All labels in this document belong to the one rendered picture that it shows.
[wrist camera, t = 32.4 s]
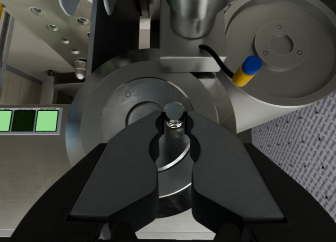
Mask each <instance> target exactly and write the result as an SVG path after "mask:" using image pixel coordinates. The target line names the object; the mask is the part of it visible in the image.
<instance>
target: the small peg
mask: <svg viewBox="0 0 336 242"><path fill-rule="evenodd" d="M163 111H164V119H165V122H166V124H167V126H168V127H170V128H173V129H176V128H179V127H180V126H181V125H182V124H183V121H184V117H185V108H184V106H183V105H182V104H181V103H180V102H177V101H172V102H169V103H167V104H166V105H165V107H164V109H163Z"/></svg>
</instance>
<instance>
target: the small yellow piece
mask: <svg viewBox="0 0 336 242"><path fill-rule="evenodd" d="M198 47H199V48H200V49H203V50H205V51H207V52H208V53H210V54H211V56H212V57H213V58H214V59H215V61H216V62H217V64H218V65H219V66H220V68H221V69H222V70H223V71H224V72H225V73H226V74H227V75H228V76H229V77H230V78H232V81H233V83H234V84H235V85H237V86H240V87H241V86H244V85H245V84H246V83H247V82H248V81H249V80H250V79H251V78H252V77H253V76H254V75H255V74H256V73H257V71H258V70H259V69H260V68H261V66H262V62H261V60H260V58H258V57H257V56H249V57H247V58H246V60H245V61H244V62H243V63H242V64H241V65H240V67H239V68H238V70H237V71H236V72H235V74H234V73H233V72H232V71H230V70H229V69H228V68H227V67H226V66H225V64H224V63H223V62H222V60H221V59H220V58H219V56H218V55H217V54H216V52H215V51H214V50H213V49H212V48H210V47H209V46H207V45H199V46H198Z"/></svg>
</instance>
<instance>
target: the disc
mask: <svg viewBox="0 0 336 242"><path fill-rule="evenodd" d="M141 61H160V49H158V48H148V49H139V50H134V51H130V52H126V53H123V54H121V55H118V56H116V57H114V58H112V59H110V60H108V61H107V62H105V63H104V64H102V65H101V66H100V67H98V68H97V69H96V70H95V71H94V72H92V73H91V74H90V75H89V77H88V78H87V79H86V80H85V81H84V83H83V84H82V85H81V87H80V88H79V90H78V92H77V93H76V95H75V97H74V99H73V101H72V104H71V106H70V109H69V112H68V116H67V121H66V129H65V142H66V150H67V154H68V158H69V162H70V164H71V167H73V166H75V165H76V164H77V163H78V162H79V161H80V160H81V159H82V158H84V157H85V155H84V152H83V148H82V144H81V134H80V129H81V119H82V114H83V111H84V108H85V105H86V103H87V100H88V98H89V97H90V95H91V93H92V92H93V90H94V89H95V88H96V86H97V85H98V84H99V83H100V82H101V81H102V80H103V79H104V78H105V77H106V76H108V75H109V74H110V73H112V72H114V71H115V70H117V69H119V68H121V67H123V66H125V65H128V64H131V63H135V62H141ZM190 73H192V74H193V75H194V76H195V77H197V78H198V79H199V80H200V81H201V82H202V84H203V85H204V86H205V87H206V89H207V90H208V92H209V93H210V95H211V97H212V99H213V101H214V104H215V107H216V110H217V114H218V121H219V125H221V126H223V127H224V128H226V129H228V130H229V131H230V132H232V133H233V134H234V135H235V136H236V135H237V124H236V117H235V112H234V109H233V105H232V103H231V100H230V98H229V96H228V94H227V92H226V90H225V88H224V87H223V85H222V84H221V82H220V81H219V80H218V78H217V77H216V76H215V75H214V74H213V73H212V72H190ZM191 208H192V204H191V185H189V186H188V187H186V188H185V189H183V190H181V191H179V192H177V193H175V194H172V195H169V196H165V197H161V198H159V201H158V215H157V217H156V219H158V218H165V217H170V216H173V215H177V214H179V213H182V212H184V211H187V210H189V209H191Z"/></svg>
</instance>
